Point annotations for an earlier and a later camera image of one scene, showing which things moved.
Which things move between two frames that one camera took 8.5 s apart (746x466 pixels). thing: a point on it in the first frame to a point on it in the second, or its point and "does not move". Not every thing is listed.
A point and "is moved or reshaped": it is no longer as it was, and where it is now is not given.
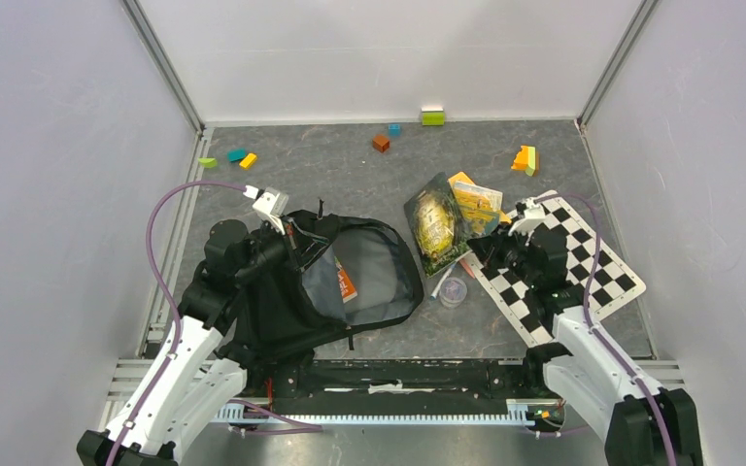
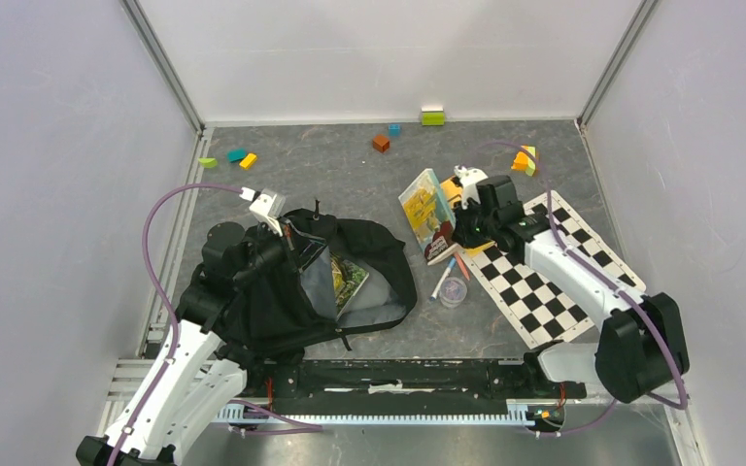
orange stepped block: (521, 160) does not move
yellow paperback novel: (482, 206) is moved or reshaped
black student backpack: (343, 272) does not move
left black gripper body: (265, 250) does not move
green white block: (433, 116) does not move
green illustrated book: (439, 231) to (347, 280)
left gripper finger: (301, 247) does not move
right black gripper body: (516, 252) to (475, 226)
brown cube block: (381, 143) does not move
